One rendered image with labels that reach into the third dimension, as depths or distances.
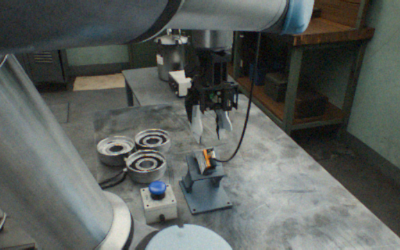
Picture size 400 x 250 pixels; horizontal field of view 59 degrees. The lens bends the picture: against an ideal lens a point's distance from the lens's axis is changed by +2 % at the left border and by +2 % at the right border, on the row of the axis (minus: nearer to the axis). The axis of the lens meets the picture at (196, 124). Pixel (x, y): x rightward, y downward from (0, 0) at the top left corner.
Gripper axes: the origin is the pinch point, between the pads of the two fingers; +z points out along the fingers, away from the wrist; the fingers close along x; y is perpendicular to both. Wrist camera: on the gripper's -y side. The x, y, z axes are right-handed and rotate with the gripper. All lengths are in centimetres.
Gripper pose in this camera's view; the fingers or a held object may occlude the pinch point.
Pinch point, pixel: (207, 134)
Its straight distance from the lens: 76.2
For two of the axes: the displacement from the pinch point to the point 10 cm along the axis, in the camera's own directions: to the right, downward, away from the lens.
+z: 0.1, 8.9, 4.6
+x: 9.6, -1.4, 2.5
